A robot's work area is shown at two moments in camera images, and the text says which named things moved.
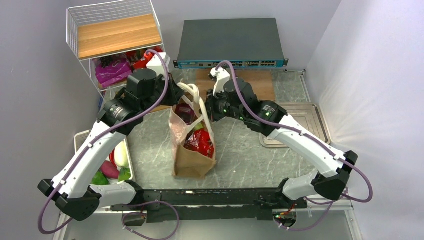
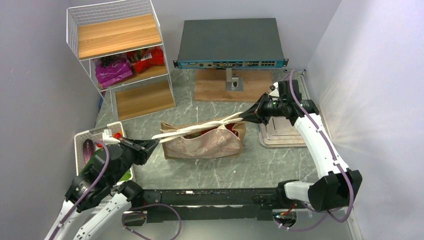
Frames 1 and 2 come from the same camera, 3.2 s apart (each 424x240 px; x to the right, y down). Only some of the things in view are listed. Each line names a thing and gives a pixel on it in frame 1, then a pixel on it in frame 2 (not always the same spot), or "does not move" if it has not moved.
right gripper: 210,106 → 254,114
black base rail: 166,205 does not move
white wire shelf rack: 111,41 does not move
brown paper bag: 189,116 → 223,137
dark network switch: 244,43 does not move
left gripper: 174,92 → 139,152
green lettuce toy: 124,174 does not move
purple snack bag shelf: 117,71 does not move
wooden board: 262,82 does not move
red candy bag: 200,141 → 229,127
